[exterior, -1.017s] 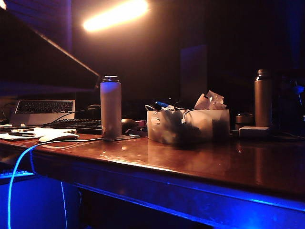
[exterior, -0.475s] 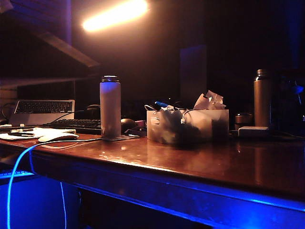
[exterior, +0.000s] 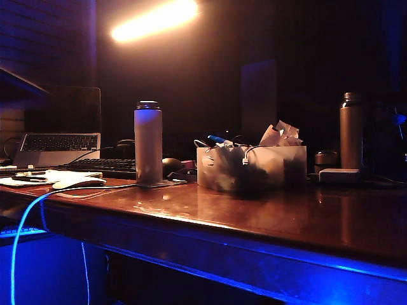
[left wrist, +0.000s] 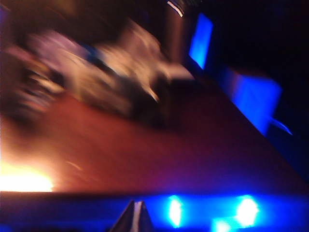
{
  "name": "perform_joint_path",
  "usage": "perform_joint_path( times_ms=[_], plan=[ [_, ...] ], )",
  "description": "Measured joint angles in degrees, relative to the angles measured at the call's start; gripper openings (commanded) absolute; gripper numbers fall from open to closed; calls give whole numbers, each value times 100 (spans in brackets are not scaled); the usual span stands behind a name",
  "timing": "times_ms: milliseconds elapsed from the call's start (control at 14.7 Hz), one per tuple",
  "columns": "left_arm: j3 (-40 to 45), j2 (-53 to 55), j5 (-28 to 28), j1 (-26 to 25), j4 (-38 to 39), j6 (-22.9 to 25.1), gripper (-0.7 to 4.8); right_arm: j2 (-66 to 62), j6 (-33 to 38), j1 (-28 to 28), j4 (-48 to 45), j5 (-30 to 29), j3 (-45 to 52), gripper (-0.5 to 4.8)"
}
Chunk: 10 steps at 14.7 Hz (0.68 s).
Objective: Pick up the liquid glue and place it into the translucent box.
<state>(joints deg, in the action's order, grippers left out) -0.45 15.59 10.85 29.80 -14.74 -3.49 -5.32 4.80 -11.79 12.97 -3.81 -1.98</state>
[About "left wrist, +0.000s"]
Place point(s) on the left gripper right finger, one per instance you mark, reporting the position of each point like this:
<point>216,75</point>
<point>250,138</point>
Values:
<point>146,220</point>

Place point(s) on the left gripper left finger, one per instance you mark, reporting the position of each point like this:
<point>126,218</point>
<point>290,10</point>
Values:
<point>125,220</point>

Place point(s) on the liquid glue bottle blue cap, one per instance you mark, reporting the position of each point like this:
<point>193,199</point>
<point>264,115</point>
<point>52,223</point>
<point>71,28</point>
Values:
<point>60,46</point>

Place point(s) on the clear plastic bag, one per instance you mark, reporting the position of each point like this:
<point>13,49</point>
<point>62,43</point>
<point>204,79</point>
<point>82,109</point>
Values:
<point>125,82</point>

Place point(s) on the white power adapter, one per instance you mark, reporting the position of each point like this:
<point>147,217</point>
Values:
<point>181,72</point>

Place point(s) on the blue-lit panel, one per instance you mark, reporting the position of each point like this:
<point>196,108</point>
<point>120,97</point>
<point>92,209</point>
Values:
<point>256,99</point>
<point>200,41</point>

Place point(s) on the metal thermos flask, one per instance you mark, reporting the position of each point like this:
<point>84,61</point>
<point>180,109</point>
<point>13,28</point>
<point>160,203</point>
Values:
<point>176,33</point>

